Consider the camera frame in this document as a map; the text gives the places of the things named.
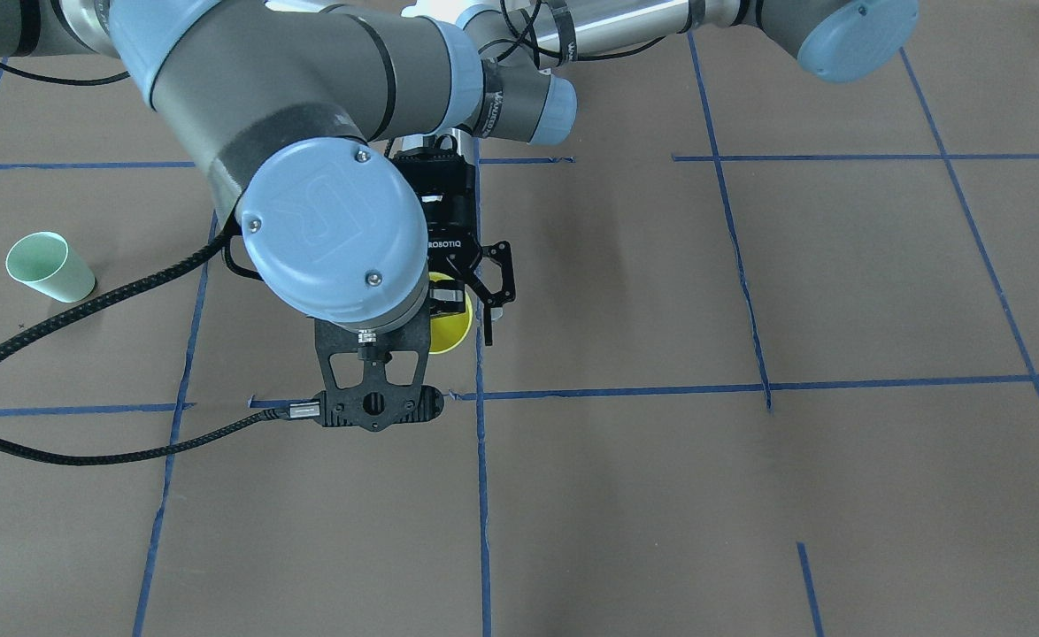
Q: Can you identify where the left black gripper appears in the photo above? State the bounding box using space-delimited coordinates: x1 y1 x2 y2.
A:
418 194 517 346

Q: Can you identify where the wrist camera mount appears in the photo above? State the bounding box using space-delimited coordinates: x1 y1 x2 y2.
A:
311 307 445 433
391 148 476 196

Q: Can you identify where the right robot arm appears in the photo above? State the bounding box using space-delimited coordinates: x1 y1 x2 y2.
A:
0 1 488 334

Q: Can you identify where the green paper cup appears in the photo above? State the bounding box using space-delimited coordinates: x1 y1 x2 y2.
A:
4 231 97 303

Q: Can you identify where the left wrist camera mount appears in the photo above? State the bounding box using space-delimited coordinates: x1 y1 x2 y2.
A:
391 148 476 196

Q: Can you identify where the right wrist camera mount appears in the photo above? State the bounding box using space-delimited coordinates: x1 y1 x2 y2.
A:
311 307 445 433

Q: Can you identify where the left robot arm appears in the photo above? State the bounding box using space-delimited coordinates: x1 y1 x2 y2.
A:
395 1 920 350

